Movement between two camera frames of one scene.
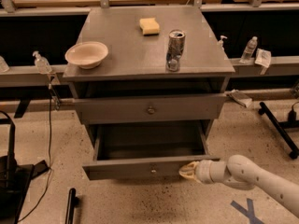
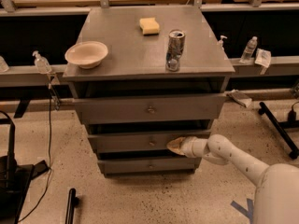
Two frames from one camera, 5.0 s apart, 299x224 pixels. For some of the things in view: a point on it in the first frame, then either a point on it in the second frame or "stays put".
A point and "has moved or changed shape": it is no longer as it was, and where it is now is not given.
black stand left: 16,178 stays put
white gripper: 205,171 to 187,147
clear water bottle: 249,53 stays put
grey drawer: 153,150 has moved or changed shape
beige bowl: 88,54 stays put
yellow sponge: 149,26 stays put
